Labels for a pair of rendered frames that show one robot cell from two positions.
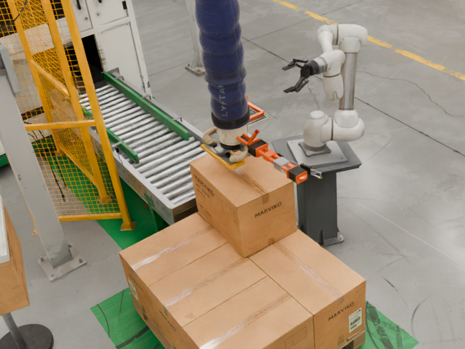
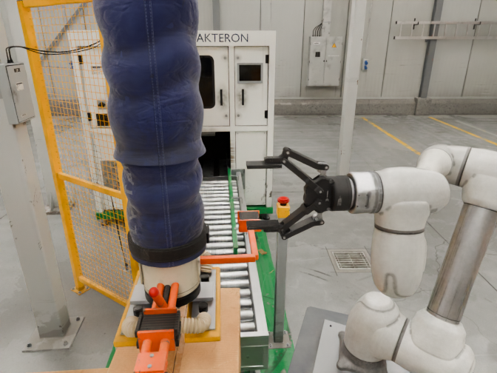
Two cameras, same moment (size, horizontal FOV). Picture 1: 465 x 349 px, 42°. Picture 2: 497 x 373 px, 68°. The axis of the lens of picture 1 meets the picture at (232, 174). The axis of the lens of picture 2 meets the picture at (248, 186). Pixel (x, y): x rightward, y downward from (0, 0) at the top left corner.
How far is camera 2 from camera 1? 2.69 m
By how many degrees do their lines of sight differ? 26
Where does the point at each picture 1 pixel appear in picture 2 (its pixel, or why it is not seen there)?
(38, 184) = (32, 240)
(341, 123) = (421, 340)
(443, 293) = not seen: outside the picture
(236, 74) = (154, 148)
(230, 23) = (137, 11)
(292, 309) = not seen: outside the picture
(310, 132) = (353, 328)
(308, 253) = not seen: outside the picture
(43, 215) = (33, 275)
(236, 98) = (152, 203)
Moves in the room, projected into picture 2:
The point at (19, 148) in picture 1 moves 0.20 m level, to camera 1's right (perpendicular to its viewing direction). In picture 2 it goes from (14, 192) to (38, 197)
